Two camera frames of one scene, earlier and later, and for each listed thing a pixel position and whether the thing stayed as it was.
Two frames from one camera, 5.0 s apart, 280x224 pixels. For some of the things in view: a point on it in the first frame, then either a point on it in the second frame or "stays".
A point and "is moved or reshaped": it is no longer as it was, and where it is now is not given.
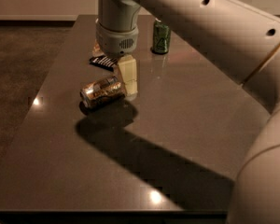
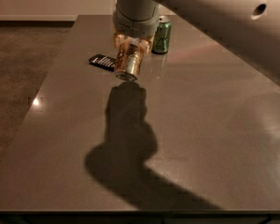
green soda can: (161, 36) stays
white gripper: (116, 42) → (135, 26)
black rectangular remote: (105, 62) stays
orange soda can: (99, 92) is moved or reshaped
